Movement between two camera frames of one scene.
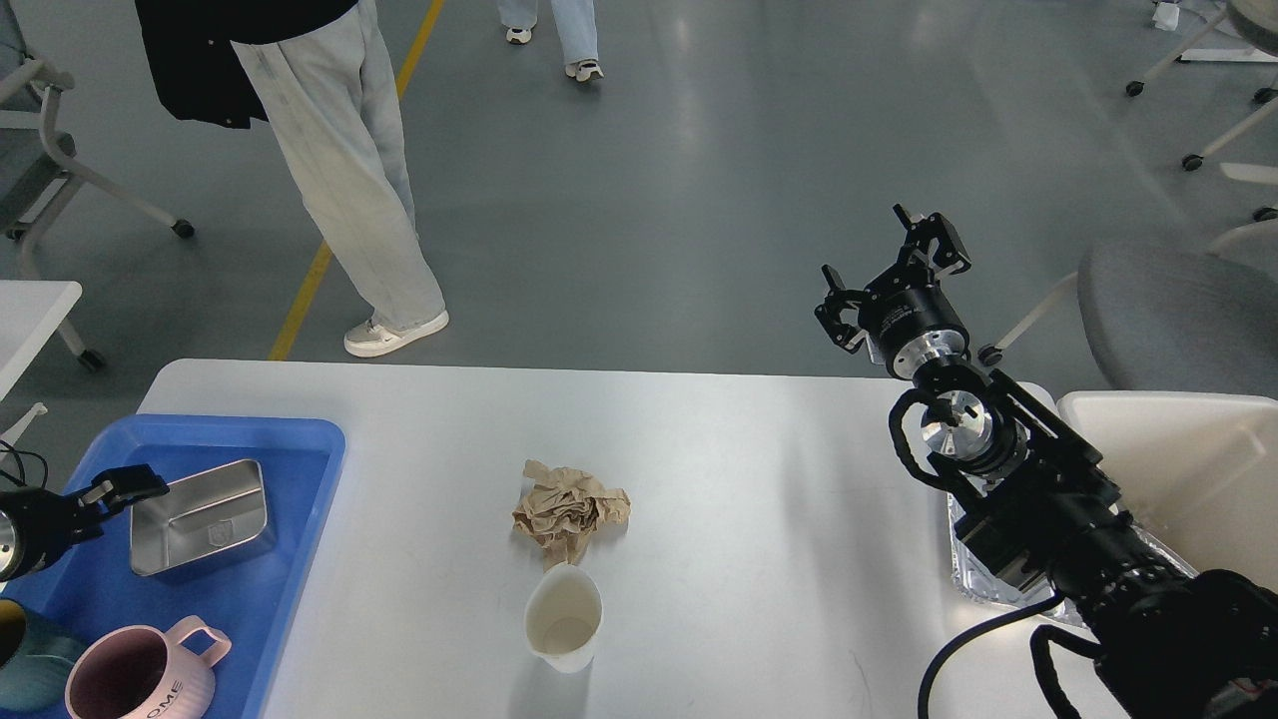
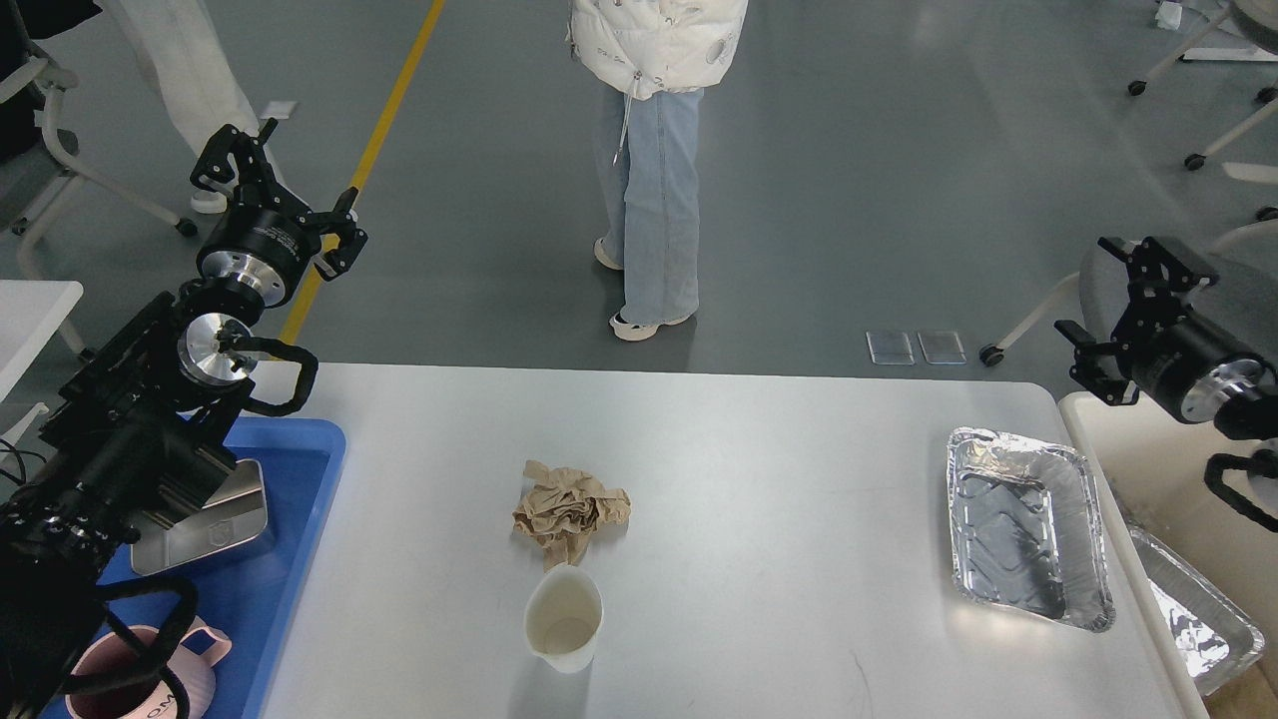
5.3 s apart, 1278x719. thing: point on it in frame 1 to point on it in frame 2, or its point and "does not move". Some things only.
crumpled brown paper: (559, 507) does not move
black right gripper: (902, 308) to (1186, 361)
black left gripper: (48, 523) to (267, 236)
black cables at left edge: (22, 482) does not move
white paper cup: (563, 614) does not move
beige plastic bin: (1198, 468) does not move
